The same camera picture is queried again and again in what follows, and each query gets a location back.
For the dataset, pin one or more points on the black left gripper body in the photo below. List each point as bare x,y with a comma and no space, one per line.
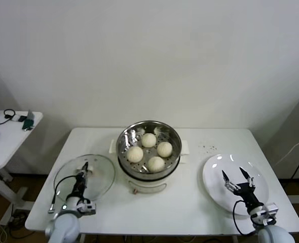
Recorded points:
79,186

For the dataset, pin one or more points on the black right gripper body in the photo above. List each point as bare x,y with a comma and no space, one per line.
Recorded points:
244,193

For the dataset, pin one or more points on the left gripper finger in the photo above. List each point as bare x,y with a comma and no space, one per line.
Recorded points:
85,167
81,174

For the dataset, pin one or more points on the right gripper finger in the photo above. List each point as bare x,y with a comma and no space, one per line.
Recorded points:
225,176
244,173

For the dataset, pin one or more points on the round glass pot lid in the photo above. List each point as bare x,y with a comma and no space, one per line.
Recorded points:
101,177

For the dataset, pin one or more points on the white steamed baozi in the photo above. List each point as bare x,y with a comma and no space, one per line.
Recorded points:
164,149
156,164
134,154
148,140

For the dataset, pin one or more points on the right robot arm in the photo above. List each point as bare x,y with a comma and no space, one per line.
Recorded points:
273,235

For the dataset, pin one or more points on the perforated steel steamer basket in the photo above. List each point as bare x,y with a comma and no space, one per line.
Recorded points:
124,140

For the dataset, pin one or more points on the white round plate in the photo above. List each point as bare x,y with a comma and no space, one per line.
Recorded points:
215,177

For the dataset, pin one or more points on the scattered dark crumbs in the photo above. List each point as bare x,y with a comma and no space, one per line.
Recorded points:
205,148

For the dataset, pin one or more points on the white electric cooking pot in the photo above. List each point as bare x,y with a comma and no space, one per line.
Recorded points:
144,186

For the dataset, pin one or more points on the floor power strip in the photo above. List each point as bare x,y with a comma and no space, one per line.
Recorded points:
17,215

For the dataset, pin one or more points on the white side table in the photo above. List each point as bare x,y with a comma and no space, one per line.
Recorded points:
10,141

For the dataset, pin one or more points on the small white adapter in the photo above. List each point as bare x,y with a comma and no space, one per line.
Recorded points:
16,118

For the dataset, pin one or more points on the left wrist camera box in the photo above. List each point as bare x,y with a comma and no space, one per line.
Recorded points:
90,209

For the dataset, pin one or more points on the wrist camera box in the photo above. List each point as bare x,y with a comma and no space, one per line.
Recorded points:
90,209
271,210

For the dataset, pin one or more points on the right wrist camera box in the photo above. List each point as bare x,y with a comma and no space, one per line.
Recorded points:
271,210

